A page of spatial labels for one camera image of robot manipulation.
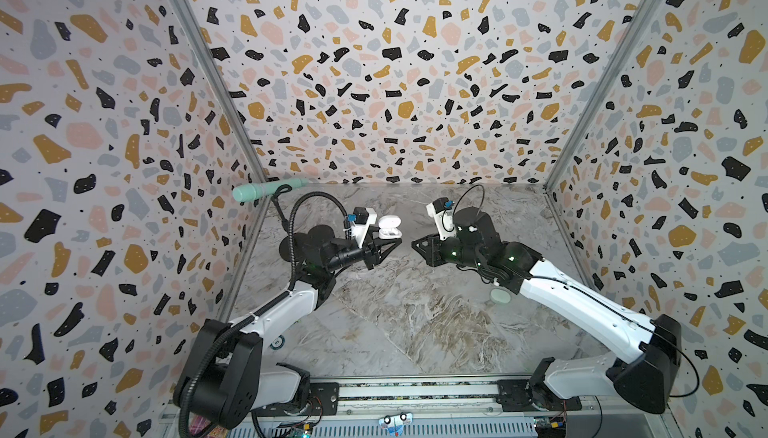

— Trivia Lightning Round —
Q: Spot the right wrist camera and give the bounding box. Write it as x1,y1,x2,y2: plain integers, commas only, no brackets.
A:
426,197,456,241

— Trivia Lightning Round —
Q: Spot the mint green charging case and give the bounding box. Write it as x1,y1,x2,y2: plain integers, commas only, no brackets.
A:
489,288,512,305

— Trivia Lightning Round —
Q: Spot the black microphone stand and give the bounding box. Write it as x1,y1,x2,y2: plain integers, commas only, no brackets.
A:
270,184,307,265

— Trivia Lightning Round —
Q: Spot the right corner aluminium profile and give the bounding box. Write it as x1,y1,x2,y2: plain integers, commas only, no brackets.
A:
544,0,685,192

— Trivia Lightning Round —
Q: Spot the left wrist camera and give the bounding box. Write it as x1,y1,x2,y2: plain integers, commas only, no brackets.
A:
345,207,377,249

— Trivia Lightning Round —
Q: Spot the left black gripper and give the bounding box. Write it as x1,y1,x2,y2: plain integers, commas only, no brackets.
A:
328,229,402,276

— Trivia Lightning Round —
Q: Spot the corner aluminium profile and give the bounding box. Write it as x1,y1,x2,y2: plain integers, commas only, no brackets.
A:
169,0,266,182
544,0,685,192

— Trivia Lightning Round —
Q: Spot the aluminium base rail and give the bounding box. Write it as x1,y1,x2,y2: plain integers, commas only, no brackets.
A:
230,375,682,437

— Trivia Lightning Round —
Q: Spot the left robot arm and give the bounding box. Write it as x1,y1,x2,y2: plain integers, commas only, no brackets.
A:
173,215,402,437

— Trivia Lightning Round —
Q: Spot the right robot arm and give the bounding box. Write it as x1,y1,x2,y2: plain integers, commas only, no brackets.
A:
411,198,683,415

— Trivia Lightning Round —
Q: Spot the mint green microphone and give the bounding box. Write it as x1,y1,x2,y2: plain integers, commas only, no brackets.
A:
232,178,309,203

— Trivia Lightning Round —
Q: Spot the white charging case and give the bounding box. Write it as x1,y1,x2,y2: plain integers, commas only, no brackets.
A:
378,215,402,239

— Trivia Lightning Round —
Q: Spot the small toy car sticker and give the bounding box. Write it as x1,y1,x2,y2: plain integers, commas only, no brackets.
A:
378,412,413,437

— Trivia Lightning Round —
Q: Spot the left corner aluminium profile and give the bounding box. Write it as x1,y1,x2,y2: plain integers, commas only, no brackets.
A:
169,0,266,182

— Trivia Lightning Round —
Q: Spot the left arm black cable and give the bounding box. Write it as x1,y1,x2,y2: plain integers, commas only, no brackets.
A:
177,190,350,438

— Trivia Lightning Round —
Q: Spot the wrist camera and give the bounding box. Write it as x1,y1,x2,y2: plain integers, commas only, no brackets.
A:
345,207,377,249
426,197,456,241

